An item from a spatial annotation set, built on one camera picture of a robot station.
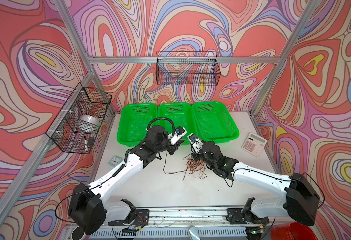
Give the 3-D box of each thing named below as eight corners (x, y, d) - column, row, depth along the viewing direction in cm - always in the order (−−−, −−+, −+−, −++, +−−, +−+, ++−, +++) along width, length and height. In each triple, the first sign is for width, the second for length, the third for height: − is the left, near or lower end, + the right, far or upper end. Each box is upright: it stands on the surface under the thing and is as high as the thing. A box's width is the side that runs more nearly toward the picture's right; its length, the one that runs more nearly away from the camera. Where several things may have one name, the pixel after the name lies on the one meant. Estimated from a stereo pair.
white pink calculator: (240, 148, 100) (242, 146, 98) (248, 134, 108) (249, 131, 106) (259, 158, 96) (261, 156, 94) (266, 142, 103) (267, 140, 101)
